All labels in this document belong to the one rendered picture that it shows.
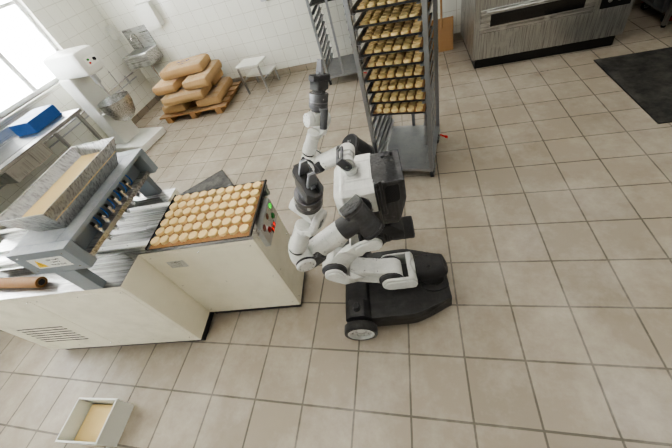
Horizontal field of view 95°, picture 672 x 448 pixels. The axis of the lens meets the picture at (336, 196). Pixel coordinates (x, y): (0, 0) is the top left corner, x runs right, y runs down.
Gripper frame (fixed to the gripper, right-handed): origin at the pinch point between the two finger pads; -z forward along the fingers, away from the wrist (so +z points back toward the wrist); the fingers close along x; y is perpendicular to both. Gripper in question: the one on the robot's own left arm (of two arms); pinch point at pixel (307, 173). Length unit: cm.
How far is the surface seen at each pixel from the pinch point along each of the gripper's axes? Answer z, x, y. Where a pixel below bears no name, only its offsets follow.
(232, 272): 111, 25, -38
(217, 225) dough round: 77, 39, -33
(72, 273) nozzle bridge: 84, 52, -101
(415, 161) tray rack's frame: 143, 51, 131
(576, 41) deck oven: 125, 87, 380
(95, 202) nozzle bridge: 71, 76, -79
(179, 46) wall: 266, 478, 12
